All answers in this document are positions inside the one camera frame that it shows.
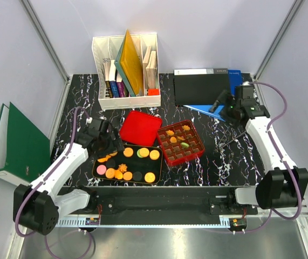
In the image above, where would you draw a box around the red tin lid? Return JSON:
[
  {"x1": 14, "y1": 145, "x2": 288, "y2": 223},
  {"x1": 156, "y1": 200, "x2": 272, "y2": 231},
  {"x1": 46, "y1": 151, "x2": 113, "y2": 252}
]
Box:
[{"x1": 119, "y1": 111, "x2": 162, "y2": 146}]

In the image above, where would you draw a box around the red tin box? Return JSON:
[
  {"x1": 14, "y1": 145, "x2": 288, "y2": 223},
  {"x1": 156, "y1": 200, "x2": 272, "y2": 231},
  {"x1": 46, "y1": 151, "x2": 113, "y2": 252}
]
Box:
[{"x1": 156, "y1": 120, "x2": 205, "y2": 167}]

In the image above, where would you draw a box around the green sandwich cookie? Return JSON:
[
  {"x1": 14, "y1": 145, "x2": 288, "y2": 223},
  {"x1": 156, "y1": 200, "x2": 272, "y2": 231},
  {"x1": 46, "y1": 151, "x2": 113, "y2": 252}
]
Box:
[
  {"x1": 181, "y1": 142, "x2": 189, "y2": 148},
  {"x1": 136, "y1": 150, "x2": 142, "y2": 158}
]

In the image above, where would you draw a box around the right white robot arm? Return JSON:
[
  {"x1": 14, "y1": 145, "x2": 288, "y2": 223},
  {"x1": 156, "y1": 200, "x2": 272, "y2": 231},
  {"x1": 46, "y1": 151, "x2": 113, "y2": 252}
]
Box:
[{"x1": 211, "y1": 82, "x2": 308, "y2": 214}]

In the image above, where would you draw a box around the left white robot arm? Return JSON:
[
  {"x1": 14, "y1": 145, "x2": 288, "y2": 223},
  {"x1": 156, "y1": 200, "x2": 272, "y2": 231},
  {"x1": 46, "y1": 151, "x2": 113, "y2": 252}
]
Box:
[{"x1": 13, "y1": 119, "x2": 124, "y2": 237}]

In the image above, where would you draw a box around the fish shaped cookie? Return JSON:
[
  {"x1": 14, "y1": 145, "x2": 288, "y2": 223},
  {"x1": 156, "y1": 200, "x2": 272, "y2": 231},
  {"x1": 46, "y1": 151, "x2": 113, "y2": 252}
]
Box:
[{"x1": 97, "y1": 156, "x2": 111, "y2": 163}]

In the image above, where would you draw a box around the round biscuit behind green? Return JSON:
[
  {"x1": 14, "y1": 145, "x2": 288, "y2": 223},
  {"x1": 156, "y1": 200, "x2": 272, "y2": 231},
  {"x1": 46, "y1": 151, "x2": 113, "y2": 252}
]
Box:
[{"x1": 123, "y1": 147, "x2": 134, "y2": 158}]

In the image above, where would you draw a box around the black sandwich cookie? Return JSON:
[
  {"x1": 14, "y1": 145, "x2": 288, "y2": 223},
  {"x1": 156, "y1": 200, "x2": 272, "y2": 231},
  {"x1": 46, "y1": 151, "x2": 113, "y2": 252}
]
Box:
[
  {"x1": 133, "y1": 172, "x2": 142, "y2": 182},
  {"x1": 106, "y1": 159, "x2": 116, "y2": 169}
]

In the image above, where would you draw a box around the pink sandwich cookie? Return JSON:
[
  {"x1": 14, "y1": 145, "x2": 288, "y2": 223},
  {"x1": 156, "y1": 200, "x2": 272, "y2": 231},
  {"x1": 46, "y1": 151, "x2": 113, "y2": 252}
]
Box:
[{"x1": 96, "y1": 165, "x2": 107, "y2": 175}]

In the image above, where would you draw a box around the swirl meringue cookie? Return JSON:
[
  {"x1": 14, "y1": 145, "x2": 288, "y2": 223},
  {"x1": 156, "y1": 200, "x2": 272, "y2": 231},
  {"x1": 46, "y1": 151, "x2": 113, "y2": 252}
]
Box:
[{"x1": 118, "y1": 163, "x2": 127, "y2": 173}]

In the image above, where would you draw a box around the lower round biscuit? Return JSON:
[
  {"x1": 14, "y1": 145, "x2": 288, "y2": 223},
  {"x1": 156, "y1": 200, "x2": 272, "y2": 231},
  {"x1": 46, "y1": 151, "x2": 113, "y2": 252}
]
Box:
[{"x1": 105, "y1": 168, "x2": 115, "y2": 179}]

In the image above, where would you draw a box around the black folder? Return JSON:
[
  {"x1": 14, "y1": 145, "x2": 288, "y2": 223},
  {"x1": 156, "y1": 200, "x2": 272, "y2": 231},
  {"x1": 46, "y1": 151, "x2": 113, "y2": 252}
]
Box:
[{"x1": 173, "y1": 68, "x2": 230, "y2": 106}]

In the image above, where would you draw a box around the light blue folder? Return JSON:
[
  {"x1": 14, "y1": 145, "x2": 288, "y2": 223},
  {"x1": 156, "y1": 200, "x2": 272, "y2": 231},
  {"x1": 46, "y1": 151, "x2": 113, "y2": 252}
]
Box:
[{"x1": 184, "y1": 105, "x2": 224, "y2": 121}]

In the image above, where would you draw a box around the small fish cookie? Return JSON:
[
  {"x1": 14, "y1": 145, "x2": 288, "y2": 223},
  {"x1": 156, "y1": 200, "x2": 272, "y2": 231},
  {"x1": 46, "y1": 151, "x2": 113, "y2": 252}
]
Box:
[{"x1": 115, "y1": 170, "x2": 123, "y2": 180}]

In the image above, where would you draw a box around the black cookie tray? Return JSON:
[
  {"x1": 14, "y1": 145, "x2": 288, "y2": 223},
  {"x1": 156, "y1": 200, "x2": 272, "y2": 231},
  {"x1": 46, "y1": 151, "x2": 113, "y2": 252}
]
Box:
[{"x1": 92, "y1": 145, "x2": 163, "y2": 185}]

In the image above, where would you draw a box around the plain round orange cookie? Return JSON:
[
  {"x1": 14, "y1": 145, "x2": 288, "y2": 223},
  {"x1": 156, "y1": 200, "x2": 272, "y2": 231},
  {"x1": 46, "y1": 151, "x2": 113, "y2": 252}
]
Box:
[{"x1": 123, "y1": 172, "x2": 133, "y2": 181}]

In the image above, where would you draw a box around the far right round biscuit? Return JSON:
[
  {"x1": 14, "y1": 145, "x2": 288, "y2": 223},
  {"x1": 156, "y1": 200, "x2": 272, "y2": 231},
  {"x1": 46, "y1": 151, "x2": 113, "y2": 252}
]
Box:
[{"x1": 149, "y1": 149, "x2": 160, "y2": 160}]

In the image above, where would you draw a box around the corner round biscuit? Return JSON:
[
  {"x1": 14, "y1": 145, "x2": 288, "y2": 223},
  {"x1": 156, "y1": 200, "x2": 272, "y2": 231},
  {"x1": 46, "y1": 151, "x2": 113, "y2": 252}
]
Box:
[{"x1": 144, "y1": 172, "x2": 155, "y2": 183}]

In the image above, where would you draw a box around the maple leaf cookie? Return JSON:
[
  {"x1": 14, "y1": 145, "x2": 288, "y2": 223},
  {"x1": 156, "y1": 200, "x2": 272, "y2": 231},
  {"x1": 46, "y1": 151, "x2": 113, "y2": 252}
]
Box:
[{"x1": 182, "y1": 125, "x2": 190, "y2": 131}]

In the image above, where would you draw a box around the flower cookie in box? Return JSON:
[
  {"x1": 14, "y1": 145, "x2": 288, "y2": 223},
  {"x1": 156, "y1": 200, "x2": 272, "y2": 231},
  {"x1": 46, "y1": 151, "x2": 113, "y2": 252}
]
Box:
[{"x1": 166, "y1": 130, "x2": 174, "y2": 136}]

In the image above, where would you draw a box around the round cookie in box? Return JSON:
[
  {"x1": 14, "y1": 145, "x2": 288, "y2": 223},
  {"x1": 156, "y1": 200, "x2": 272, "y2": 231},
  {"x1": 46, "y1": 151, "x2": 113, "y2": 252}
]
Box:
[{"x1": 170, "y1": 137, "x2": 177, "y2": 143}]

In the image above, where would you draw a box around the orange small box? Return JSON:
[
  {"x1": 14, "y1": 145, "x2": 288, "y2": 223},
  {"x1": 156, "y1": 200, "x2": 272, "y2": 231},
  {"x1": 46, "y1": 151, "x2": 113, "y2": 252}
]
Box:
[{"x1": 148, "y1": 88, "x2": 160, "y2": 96}]

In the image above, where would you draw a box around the white file organizer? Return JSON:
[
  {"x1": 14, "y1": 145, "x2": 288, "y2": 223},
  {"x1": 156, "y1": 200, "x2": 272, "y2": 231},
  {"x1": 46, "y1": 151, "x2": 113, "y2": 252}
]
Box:
[{"x1": 92, "y1": 31, "x2": 161, "y2": 111}]

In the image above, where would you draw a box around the yellow teal book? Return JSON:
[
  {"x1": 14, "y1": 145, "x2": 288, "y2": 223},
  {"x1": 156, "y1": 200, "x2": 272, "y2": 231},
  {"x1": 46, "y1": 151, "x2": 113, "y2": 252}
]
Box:
[{"x1": 114, "y1": 30, "x2": 144, "y2": 97}]

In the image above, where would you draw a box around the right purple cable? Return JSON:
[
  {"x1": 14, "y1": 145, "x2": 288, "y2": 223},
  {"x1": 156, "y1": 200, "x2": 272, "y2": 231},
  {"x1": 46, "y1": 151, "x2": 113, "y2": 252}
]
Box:
[{"x1": 204, "y1": 81, "x2": 304, "y2": 234}]

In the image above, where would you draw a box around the purple cable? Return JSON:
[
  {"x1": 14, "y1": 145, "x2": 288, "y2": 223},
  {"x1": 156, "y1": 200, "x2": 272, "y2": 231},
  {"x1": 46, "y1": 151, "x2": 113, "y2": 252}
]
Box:
[
  {"x1": 15, "y1": 106, "x2": 96, "y2": 258},
  {"x1": 204, "y1": 81, "x2": 304, "y2": 234}
]

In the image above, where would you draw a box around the green ring binder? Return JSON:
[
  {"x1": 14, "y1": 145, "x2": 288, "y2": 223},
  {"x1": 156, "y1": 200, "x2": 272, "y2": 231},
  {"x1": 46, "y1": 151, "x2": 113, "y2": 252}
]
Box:
[{"x1": 0, "y1": 103, "x2": 50, "y2": 186}]

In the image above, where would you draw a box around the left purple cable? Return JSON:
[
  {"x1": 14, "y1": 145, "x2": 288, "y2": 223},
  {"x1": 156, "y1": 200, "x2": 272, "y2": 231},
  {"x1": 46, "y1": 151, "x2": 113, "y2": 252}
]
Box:
[{"x1": 15, "y1": 106, "x2": 96, "y2": 258}]

